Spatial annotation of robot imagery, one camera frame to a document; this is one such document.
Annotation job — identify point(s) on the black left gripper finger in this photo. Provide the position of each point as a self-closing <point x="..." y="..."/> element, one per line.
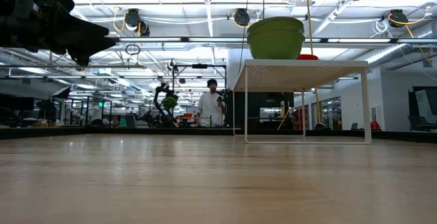
<point x="82" y="58"/>
<point x="78" y="36"/>

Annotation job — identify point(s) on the red plastic bowl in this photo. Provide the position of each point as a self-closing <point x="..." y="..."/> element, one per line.
<point x="307" y="57"/>

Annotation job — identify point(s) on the black background robot arm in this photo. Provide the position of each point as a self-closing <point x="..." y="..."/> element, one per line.
<point x="158" y="97"/>

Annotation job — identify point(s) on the grey overhead metal bar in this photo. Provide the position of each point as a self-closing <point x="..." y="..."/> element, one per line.
<point x="68" y="66"/>

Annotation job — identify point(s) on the black studio softbox lamp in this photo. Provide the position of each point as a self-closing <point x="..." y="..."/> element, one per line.
<point x="63" y="92"/>

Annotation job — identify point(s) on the black monitor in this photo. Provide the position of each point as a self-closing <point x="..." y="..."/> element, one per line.
<point x="20" y="103"/>

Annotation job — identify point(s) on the white perforated metal shelf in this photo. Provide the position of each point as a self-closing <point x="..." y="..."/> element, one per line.
<point x="307" y="63"/>

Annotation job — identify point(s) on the grey board on black stand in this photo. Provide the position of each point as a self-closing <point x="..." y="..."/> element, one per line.
<point x="425" y="101"/>

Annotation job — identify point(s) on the person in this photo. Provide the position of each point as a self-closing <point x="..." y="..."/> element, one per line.
<point x="210" y="109"/>

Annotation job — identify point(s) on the red background object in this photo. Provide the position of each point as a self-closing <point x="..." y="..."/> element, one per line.
<point x="375" y="125"/>

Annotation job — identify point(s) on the black office chair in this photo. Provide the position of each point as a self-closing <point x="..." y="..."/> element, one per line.
<point x="418" y="121"/>

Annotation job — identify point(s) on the black background gantry frame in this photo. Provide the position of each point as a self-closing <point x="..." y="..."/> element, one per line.
<point x="199" y="66"/>

